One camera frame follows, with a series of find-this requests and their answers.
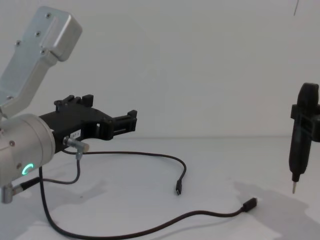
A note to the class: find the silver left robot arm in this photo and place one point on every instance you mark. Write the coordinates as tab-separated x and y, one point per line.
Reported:
25	140

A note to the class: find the white table cloth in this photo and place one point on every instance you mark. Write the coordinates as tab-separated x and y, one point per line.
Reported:
150	187

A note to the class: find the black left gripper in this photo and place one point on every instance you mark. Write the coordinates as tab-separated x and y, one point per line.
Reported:
72	120

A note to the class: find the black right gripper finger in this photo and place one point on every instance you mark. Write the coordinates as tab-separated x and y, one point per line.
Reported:
311	127

